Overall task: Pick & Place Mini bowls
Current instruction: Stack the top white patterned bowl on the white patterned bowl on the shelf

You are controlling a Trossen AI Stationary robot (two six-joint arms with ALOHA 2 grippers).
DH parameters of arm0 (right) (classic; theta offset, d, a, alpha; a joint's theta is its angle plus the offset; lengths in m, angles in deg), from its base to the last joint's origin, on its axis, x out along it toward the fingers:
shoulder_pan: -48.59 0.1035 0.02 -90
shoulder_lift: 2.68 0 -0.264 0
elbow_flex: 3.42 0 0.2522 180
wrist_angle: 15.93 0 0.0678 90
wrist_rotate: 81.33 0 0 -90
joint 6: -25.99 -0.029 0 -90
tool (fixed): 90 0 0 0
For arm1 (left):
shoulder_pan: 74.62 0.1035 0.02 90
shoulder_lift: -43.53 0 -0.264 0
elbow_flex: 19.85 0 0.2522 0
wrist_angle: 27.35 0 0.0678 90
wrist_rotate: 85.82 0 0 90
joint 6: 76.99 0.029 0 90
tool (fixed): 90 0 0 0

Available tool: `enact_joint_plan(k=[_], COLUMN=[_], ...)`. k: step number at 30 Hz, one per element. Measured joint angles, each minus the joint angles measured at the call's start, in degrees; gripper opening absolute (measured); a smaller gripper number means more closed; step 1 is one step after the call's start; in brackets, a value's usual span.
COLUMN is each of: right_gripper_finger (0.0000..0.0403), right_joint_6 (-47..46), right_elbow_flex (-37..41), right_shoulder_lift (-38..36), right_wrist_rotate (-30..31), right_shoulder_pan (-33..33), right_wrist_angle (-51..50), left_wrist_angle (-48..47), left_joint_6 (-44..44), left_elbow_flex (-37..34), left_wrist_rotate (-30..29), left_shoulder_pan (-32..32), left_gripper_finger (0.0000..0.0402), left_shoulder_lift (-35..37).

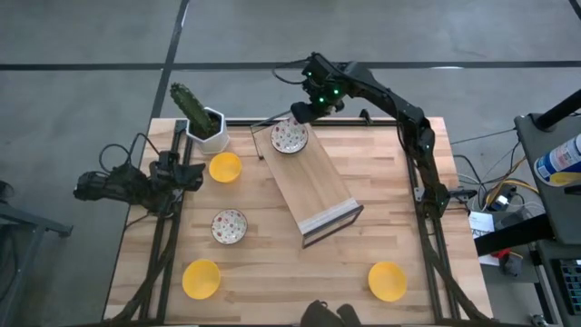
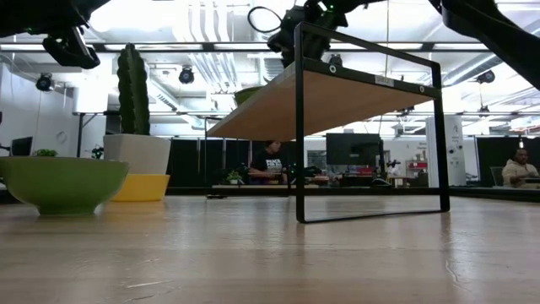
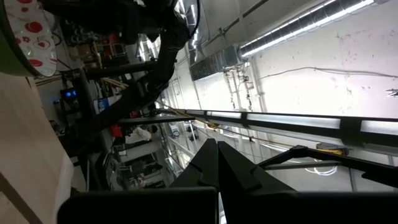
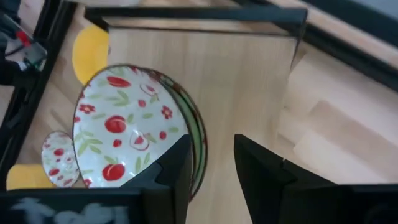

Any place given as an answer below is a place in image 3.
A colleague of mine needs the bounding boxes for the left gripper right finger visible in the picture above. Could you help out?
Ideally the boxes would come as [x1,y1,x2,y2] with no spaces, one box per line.
[217,141,296,224]

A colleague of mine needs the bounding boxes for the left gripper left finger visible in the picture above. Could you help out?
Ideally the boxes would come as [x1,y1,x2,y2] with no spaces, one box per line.
[169,138,219,189]

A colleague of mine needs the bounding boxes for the floral ceramic mini bowl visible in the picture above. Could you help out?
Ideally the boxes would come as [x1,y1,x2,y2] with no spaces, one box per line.
[0,0,58,78]

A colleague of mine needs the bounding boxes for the person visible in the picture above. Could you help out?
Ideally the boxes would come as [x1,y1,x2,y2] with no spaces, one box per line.
[123,124,160,146]

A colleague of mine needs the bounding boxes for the blue white wipes canister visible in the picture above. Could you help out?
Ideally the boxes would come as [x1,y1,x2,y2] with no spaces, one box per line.
[93,95,123,115]

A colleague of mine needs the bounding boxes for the black device with blue lights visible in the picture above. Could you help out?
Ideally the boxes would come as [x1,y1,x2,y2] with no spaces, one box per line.
[60,87,79,101]

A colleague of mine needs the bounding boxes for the metal air duct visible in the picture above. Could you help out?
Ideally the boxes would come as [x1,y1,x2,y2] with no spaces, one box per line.
[188,44,250,82]

